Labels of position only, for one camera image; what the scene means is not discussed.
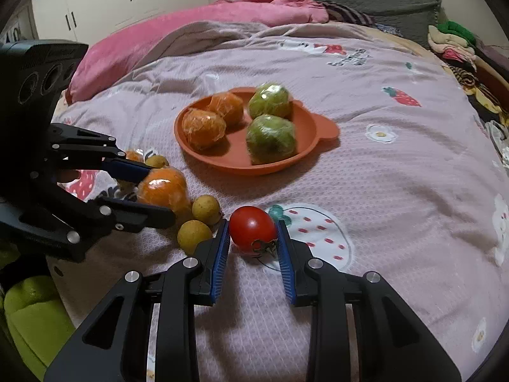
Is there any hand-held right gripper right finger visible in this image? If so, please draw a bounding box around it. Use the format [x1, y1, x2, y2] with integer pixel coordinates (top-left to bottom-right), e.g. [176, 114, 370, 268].
[275, 219, 464, 382]

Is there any orange plastic plate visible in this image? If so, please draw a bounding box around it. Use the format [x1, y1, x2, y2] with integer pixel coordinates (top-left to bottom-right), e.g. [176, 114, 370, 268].
[174, 87, 340, 176]

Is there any green pear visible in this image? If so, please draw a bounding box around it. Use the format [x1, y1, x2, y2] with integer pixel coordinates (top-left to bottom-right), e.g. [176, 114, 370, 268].
[245, 115, 297, 166]
[248, 83, 293, 119]

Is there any stack of folded clothes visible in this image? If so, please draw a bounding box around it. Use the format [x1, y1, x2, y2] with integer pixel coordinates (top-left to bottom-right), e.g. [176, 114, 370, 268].
[427, 20, 509, 128]

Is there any red tomato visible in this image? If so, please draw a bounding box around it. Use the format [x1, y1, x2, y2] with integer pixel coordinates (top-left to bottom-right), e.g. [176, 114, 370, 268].
[228, 206, 278, 259]

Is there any dark striped cloth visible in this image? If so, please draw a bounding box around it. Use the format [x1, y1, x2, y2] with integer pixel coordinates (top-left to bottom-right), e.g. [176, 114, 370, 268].
[322, 1, 376, 26]

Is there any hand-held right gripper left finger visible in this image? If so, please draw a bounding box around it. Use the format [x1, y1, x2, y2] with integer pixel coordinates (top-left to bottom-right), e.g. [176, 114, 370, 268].
[44, 219, 231, 382]

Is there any pink fleece blanket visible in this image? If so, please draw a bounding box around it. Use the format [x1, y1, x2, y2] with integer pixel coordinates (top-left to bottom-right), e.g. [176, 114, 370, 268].
[66, 0, 330, 104]

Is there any green fleece clothing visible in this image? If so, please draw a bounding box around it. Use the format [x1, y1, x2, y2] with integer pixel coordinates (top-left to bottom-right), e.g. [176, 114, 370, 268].
[0, 243, 76, 380]

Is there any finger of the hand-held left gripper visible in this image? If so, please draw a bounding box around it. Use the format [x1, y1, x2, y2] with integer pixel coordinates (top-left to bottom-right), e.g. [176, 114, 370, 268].
[30, 183, 178, 263]
[48, 124, 152, 186]

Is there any white wardrobe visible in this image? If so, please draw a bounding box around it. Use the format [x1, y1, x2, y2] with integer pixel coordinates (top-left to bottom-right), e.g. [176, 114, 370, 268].
[30, 0, 239, 48]

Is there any strawberry printed lilac blanket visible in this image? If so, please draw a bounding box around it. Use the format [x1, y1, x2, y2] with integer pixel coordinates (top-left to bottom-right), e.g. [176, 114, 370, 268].
[44, 20, 509, 382]

